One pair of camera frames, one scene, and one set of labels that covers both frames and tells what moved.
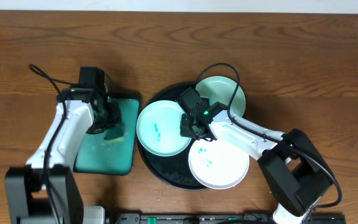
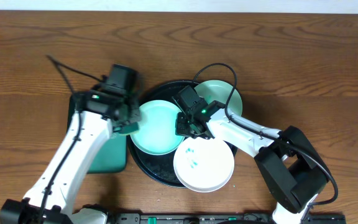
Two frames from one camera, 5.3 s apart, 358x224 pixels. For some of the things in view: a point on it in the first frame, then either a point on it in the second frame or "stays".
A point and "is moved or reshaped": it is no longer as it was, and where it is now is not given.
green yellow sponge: [114, 135] → [129, 129]
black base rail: [217, 218] stays
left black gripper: [110, 118] → [130, 115]
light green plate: [220, 89] is moved or reshaped
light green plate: [158, 129] stays
